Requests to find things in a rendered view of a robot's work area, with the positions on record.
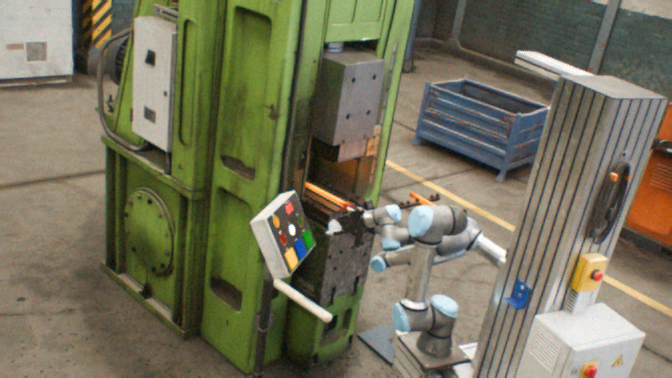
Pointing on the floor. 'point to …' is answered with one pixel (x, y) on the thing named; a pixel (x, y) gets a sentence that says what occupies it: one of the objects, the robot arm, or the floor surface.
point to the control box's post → (264, 319)
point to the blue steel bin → (481, 122)
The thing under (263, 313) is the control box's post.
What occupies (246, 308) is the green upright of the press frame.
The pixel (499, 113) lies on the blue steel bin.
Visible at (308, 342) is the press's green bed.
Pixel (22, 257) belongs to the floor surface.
